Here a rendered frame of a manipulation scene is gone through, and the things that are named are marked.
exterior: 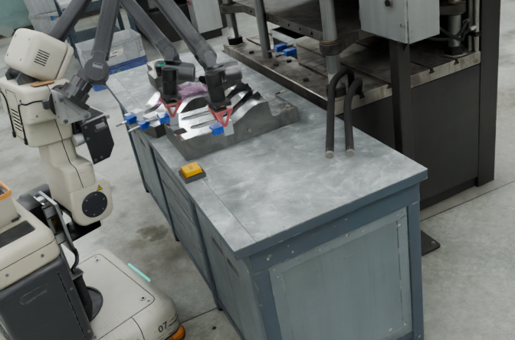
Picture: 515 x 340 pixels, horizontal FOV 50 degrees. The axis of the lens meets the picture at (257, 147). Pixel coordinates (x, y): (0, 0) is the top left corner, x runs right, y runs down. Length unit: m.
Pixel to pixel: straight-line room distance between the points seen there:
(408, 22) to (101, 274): 1.66
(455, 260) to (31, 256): 1.82
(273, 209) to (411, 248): 0.55
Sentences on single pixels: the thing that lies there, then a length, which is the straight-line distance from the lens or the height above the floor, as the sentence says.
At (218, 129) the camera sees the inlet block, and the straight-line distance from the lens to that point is 2.01.
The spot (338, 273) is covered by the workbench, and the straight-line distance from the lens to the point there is 1.92.
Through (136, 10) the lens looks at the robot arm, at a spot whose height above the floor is 1.33.
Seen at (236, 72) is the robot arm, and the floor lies 1.13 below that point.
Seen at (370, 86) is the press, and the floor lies 0.79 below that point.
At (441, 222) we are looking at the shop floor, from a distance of 3.01.
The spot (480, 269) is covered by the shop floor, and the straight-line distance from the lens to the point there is 2.75.
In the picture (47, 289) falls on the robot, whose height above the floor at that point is 0.61.
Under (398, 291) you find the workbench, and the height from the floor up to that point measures 0.32.
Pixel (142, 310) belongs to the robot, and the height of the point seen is 0.28.
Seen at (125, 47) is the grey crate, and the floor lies 0.34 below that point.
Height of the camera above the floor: 1.78
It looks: 27 degrees down
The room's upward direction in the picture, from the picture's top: 10 degrees counter-clockwise
